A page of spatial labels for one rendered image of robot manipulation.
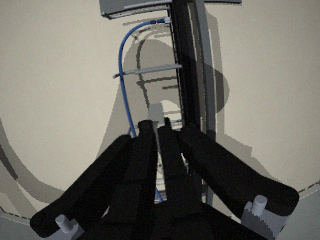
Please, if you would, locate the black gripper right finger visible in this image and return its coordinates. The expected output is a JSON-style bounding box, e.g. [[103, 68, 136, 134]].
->
[[155, 103, 300, 240]]

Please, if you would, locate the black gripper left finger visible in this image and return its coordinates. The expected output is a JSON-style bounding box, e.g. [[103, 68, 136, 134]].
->
[[30, 104, 160, 240]]

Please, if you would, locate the blue cable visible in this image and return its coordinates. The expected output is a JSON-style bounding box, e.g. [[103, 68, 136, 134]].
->
[[118, 20, 163, 202]]

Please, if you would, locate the dark grey metal rack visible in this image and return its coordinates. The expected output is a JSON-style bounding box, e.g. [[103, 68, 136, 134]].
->
[[99, 0, 242, 206]]

